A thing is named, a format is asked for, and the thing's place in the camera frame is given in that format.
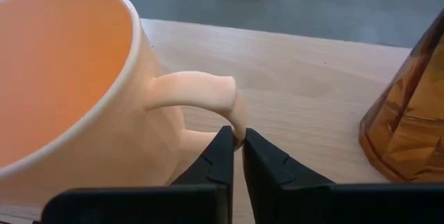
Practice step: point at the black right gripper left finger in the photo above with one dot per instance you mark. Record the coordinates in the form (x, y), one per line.
(138, 206)

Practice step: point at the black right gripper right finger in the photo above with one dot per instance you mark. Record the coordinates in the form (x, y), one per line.
(312, 203)

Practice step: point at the amber textured glass cup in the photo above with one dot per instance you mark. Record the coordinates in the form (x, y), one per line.
(409, 123)

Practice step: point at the peach ceramic mug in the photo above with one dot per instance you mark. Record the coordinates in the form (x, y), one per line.
(69, 78)

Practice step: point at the wooden shelf board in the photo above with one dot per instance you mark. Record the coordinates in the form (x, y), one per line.
(295, 88)

